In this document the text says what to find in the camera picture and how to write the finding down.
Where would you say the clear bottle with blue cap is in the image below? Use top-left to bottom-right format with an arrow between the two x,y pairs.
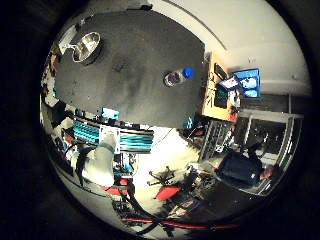
163,67 -> 196,88

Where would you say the wooden desk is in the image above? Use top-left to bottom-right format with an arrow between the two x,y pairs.
201,53 -> 240,122

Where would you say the black star chair base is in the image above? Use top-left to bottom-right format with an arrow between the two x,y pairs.
147,166 -> 178,187

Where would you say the red chair seat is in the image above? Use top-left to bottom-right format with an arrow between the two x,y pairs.
155,185 -> 183,201

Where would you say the open laptop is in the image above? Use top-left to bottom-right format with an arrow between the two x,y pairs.
217,75 -> 241,92

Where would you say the person in dark blue top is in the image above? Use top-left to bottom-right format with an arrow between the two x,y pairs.
214,142 -> 282,188

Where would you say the monitor with blue screen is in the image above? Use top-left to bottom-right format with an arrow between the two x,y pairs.
232,68 -> 261,99

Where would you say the shiny metal bowl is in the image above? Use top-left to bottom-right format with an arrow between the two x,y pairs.
70,31 -> 102,65

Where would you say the metal shelving unit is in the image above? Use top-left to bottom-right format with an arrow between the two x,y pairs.
199,109 -> 305,196

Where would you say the white flat box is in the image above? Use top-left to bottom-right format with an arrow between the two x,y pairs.
57,24 -> 78,55

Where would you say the teal and black frame rack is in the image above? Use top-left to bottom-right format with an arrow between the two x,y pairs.
71,114 -> 155,154

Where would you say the thick black cable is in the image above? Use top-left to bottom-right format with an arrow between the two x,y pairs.
125,181 -> 175,236

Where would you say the red cable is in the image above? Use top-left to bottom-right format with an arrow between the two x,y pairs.
120,216 -> 241,231

